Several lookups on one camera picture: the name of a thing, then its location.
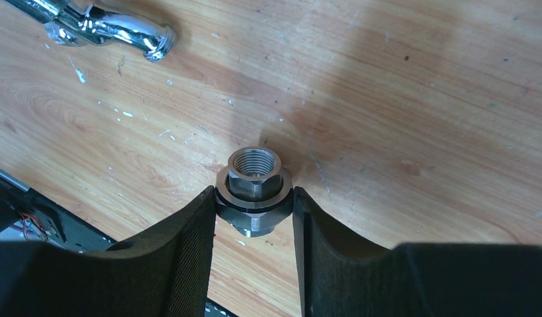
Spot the steel threaded pipe fitting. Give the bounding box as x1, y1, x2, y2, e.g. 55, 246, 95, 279
215, 147, 294, 238

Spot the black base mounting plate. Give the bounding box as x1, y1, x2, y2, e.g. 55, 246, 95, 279
0, 164, 236, 317

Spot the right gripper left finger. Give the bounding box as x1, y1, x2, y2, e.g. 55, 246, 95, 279
0, 186, 216, 316

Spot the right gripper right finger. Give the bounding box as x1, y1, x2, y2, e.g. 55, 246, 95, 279
293, 187, 542, 316

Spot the chrome water faucet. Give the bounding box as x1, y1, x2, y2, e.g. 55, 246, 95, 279
9, 0, 176, 63

